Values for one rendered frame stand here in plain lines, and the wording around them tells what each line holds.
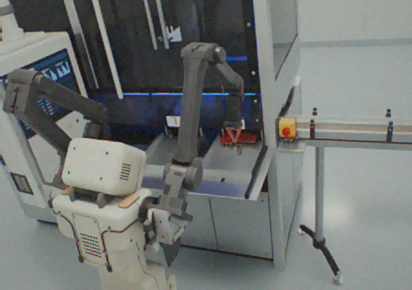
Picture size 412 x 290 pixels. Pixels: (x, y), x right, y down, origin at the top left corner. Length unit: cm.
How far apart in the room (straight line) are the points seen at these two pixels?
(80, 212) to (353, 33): 569
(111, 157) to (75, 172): 13
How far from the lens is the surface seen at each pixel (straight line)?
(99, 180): 108
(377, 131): 195
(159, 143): 209
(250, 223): 223
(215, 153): 190
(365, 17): 633
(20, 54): 184
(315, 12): 633
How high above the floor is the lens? 187
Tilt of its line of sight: 28 degrees down
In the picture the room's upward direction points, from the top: 9 degrees counter-clockwise
